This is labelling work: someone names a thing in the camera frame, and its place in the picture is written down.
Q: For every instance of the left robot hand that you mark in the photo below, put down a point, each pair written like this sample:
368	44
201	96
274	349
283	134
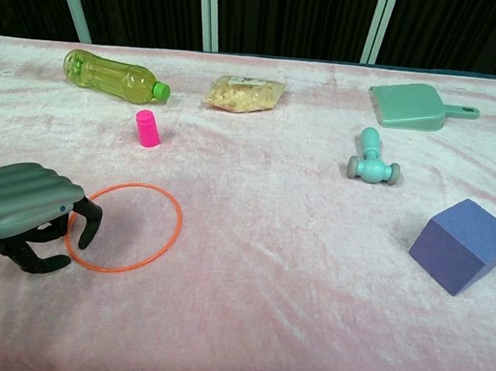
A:
16	200

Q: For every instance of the pink small toy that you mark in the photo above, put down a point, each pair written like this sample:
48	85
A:
147	130

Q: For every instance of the yellow-green plastic bottle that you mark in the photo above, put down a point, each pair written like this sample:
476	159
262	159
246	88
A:
109	79

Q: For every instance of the clear snack bag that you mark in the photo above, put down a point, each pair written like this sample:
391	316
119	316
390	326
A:
240	94

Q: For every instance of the pink plush table cloth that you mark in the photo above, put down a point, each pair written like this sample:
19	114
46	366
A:
267	261

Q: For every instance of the teal toy hammer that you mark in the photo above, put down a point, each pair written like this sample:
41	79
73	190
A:
373	164

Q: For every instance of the teal plastic dustpan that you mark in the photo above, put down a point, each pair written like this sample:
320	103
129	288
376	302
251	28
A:
409	108

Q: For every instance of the purple foam cube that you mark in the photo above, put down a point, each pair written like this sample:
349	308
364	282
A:
464	245

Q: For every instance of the white frame post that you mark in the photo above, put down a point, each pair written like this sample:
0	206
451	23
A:
75	1
210	13
378	27

